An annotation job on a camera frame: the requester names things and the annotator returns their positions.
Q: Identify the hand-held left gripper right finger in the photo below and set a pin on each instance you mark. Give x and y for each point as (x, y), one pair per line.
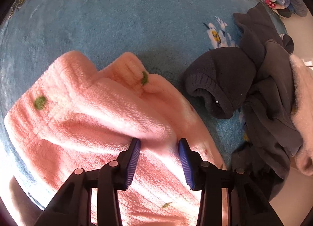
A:
(185, 164)

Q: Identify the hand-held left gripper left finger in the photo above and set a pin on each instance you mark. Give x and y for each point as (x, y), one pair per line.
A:
(133, 162)

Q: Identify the dark grey hoodie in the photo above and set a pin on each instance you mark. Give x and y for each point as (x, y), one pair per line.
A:
(266, 98)

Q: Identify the light pink fleece garment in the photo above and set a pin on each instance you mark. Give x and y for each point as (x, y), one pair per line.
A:
(302, 123)

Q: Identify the light blue folded quilt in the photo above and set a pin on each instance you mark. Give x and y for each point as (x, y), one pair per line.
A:
(297, 8)

